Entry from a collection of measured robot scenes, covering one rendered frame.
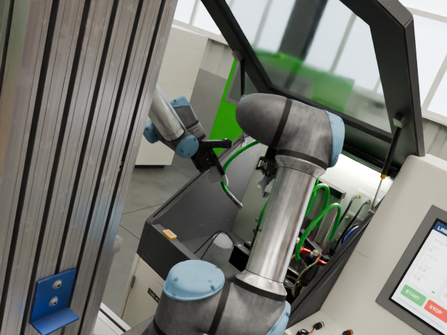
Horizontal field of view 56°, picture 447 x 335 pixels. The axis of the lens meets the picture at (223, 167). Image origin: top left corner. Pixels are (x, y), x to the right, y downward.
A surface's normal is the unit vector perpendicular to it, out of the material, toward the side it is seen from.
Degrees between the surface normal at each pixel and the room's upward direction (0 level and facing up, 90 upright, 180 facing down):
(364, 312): 76
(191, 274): 8
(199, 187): 90
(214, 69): 90
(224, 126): 90
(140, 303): 90
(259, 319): 63
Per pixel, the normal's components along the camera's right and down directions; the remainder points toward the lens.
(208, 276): 0.18, -0.93
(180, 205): 0.69, 0.43
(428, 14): -0.54, 0.11
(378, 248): -0.57, -0.18
